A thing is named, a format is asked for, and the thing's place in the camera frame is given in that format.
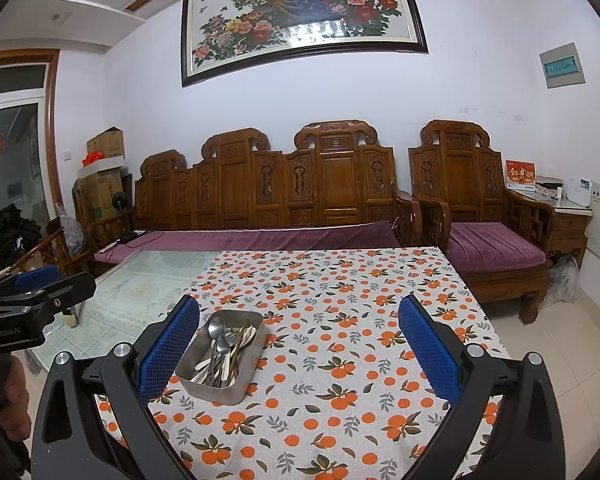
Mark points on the carved wooden armchair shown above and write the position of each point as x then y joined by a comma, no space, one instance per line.
460,175

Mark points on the purple armchair cushion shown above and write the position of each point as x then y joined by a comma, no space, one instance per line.
495,245

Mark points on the small metal spoon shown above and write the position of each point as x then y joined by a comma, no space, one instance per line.
223,345

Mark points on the white flat box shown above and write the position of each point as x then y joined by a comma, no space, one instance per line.
110,165

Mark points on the metal tray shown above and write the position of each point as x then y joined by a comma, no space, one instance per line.
215,392

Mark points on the crumpled clear plastic bag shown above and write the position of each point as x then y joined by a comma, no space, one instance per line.
562,280

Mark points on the pile of black clothes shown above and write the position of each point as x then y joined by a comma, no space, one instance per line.
10,235

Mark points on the large white plastic spoon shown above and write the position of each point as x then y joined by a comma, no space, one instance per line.
200,367

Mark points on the wooden chair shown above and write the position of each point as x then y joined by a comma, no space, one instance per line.
55,252

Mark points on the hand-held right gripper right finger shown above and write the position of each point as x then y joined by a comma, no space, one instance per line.
427,352

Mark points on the red desk calendar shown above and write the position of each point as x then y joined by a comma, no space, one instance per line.
520,175

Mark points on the cream tape dispenser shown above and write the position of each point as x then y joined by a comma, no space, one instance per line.
70,319

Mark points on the white device box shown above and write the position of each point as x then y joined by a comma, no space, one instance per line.
579,192

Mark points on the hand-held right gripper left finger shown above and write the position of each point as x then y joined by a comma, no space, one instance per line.
170,347

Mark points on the small cardboard box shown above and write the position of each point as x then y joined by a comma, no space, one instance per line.
106,142

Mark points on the carved wooden sofa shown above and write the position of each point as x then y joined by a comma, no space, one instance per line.
335,175

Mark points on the orange print tablecloth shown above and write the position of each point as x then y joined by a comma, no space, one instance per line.
330,435

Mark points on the red plastic bag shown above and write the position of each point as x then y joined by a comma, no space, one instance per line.
92,158

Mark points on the grey electrical panel box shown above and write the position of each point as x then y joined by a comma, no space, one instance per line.
561,66

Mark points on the small black fan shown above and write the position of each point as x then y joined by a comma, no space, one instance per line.
119,202

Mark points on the large cardboard box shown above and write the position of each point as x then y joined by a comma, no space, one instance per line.
100,195

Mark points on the framed peacock painting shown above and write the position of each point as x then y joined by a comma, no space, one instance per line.
300,10

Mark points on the wooden side table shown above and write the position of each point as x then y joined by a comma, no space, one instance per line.
570,230

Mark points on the person's left hand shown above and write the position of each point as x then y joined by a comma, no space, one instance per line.
16,400

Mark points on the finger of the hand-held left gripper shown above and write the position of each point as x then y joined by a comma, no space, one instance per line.
37,280
72,287

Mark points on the large metal spoon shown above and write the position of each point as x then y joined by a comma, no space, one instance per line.
216,329

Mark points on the small grey box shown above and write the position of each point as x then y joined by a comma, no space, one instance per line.
548,185

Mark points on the wooden framed glass door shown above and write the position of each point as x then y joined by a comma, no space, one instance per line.
50,135

